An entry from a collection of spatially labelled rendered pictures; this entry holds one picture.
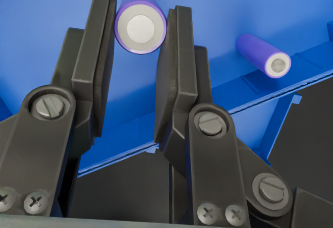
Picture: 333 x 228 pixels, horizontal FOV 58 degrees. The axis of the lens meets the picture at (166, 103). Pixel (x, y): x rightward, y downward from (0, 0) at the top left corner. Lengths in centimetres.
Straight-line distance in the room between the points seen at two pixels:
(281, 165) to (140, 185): 38
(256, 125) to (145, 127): 56
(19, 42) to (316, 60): 23
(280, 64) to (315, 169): 75
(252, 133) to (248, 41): 56
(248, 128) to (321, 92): 20
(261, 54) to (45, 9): 16
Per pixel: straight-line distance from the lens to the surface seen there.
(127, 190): 84
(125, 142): 25
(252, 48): 23
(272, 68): 21
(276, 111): 77
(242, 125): 77
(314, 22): 29
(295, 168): 91
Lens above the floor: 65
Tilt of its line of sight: 66 degrees down
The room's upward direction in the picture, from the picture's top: 168 degrees clockwise
